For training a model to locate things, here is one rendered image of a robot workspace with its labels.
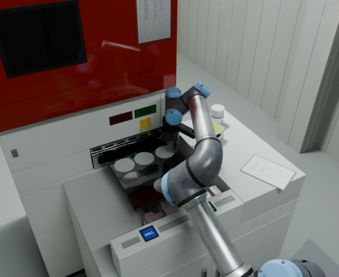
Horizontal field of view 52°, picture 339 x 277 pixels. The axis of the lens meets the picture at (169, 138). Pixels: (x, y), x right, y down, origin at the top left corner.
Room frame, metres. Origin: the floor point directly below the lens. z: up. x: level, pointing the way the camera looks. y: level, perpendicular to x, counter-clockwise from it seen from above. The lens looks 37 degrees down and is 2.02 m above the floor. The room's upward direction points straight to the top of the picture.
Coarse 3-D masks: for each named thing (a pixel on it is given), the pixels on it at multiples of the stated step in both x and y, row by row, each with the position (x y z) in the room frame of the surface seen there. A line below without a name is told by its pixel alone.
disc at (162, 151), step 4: (160, 148) 1.40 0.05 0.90; (164, 148) 1.40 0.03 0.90; (156, 152) 1.37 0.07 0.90; (160, 152) 1.37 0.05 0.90; (164, 152) 1.37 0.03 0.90; (168, 152) 1.37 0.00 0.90; (172, 152) 1.37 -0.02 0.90; (160, 156) 1.34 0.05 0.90; (164, 156) 1.34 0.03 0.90; (168, 156) 1.34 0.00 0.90
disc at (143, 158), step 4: (144, 152) 1.37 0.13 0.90; (148, 152) 1.37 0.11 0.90; (136, 156) 1.34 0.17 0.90; (140, 156) 1.34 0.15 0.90; (144, 156) 1.34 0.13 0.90; (148, 156) 1.34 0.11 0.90; (152, 156) 1.34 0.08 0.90; (136, 160) 1.30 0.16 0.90; (140, 160) 1.30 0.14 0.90; (144, 160) 1.30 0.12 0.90; (148, 160) 1.30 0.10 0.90; (152, 160) 1.30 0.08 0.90; (144, 164) 1.27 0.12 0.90
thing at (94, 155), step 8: (152, 136) 1.45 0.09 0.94; (160, 136) 1.47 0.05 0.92; (128, 144) 1.38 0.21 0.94; (136, 144) 1.41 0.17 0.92; (96, 152) 1.31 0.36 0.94; (104, 152) 1.32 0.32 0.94; (112, 152) 1.34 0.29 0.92; (96, 160) 1.30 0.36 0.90; (104, 160) 1.33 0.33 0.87; (96, 168) 1.30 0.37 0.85
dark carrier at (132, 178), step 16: (160, 144) 1.44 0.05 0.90; (112, 160) 1.30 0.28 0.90; (160, 160) 1.30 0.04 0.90; (176, 160) 1.30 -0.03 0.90; (128, 176) 1.19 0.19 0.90; (144, 176) 1.19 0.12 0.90; (160, 176) 1.19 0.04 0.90; (128, 192) 1.08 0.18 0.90; (144, 192) 1.09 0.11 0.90; (160, 192) 1.09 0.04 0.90
